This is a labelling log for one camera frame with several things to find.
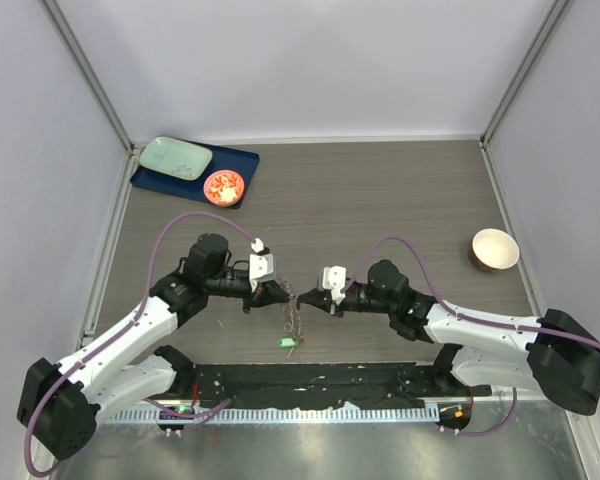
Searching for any large metal keyring with rings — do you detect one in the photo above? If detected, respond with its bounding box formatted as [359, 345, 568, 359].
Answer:
[278, 278, 304, 359]

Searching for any green key tag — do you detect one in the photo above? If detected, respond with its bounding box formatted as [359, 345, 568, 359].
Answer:
[278, 337, 297, 349]

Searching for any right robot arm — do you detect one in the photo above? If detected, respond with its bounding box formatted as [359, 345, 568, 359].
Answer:
[297, 260, 600, 416]

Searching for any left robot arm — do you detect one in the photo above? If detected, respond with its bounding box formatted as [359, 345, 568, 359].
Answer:
[17, 233, 290, 460]

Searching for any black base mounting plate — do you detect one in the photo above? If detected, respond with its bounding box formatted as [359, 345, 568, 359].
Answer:
[192, 362, 492, 410]

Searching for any red patterned small bowl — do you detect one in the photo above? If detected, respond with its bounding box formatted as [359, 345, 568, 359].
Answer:
[203, 170, 246, 207]

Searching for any dark blue tray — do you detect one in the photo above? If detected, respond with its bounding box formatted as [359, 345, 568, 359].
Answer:
[130, 143, 260, 210]

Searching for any white brown bowl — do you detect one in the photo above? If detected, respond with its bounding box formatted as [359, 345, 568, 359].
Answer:
[469, 228, 520, 272]

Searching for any light green rectangular plate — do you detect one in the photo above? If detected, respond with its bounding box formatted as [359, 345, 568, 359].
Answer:
[139, 136, 213, 181]

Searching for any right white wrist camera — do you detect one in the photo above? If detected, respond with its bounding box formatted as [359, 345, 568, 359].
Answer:
[317, 266, 347, 305]

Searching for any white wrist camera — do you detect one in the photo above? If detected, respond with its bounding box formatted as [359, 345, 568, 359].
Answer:
[317, 266, 347, 305]
[248, 238, 276, 292]

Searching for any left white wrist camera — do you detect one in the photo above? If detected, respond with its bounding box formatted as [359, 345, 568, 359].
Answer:
[248, 238, 276, 292]

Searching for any slotted cable duct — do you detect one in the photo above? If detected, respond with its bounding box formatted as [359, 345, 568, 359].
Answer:
[107, 402, 439, 426]

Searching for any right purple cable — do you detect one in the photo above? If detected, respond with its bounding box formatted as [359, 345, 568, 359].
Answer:
[339, 236, 600, 437]

